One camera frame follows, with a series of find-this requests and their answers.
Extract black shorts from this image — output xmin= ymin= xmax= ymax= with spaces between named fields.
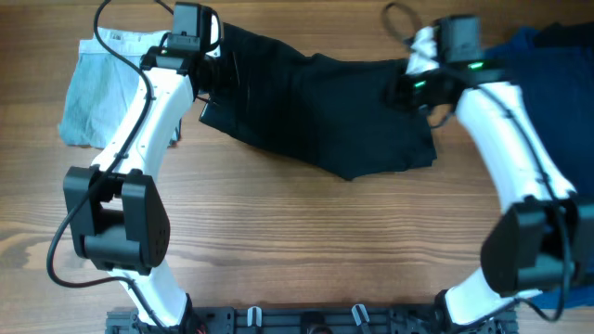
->
xmin=200 ymin=24 xmax=436 ymax=180

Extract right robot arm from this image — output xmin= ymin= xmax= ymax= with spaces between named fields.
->
xmin=393 ymin=15 xmax=593 ymax=333

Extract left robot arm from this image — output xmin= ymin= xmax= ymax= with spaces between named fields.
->
xmin=46 ymin=2 xmax=228 ymax=333

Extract folded light blue shorts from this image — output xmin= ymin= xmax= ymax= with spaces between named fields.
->
xmin=58 ymin=27 xmax=167 ymax=148

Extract blue t-shirt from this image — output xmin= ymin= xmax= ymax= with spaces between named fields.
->
xmin=484 ymin=26 xmax=594 ymax=310

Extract right black cable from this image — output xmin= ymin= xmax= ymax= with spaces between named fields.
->
xmin=380 ymin=2 xmax=575 ymax=333

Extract black cable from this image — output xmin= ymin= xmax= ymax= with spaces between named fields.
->
xmin=380 ymin=2 xmax=575 ymax=333
xmin=45 ymin=0 xmax=214 ymax=334

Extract left black cable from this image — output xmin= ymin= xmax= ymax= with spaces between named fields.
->
xmin=45 ymin=0 xmax=214 ymax=334

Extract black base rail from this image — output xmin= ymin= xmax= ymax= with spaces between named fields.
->
xmin=105 ymin=304 xmax=519 ymax=334

